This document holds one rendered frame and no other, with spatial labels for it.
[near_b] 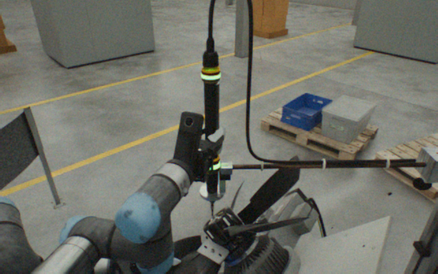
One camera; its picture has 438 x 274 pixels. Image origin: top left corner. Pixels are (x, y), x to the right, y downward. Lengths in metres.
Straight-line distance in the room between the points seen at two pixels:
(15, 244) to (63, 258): 0.25
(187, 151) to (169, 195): 0.12
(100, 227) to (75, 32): 6.29
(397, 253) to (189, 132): 2.48
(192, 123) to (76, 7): 6.24
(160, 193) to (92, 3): 6.44
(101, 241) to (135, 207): 0.14
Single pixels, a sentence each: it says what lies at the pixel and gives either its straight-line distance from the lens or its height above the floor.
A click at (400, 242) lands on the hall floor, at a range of 3.04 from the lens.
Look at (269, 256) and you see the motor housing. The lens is 1.09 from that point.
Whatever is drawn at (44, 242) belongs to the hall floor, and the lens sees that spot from 3.01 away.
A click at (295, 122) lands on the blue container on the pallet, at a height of 0.21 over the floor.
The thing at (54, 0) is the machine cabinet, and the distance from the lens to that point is 6.70.
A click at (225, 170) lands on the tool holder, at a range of 0.84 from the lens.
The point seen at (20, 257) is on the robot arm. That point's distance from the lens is 0.85.
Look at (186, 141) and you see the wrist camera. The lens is 0.66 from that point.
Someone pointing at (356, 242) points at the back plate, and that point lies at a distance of 1.04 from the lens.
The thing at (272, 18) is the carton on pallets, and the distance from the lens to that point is 8.87.
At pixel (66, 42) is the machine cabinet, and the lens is 6.83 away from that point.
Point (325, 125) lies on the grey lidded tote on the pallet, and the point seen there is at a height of 0.30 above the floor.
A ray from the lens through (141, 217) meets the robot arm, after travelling 0.55.
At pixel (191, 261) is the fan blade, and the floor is 1.19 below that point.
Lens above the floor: 2.02
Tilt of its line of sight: 30 degrees down
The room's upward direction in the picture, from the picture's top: straight up
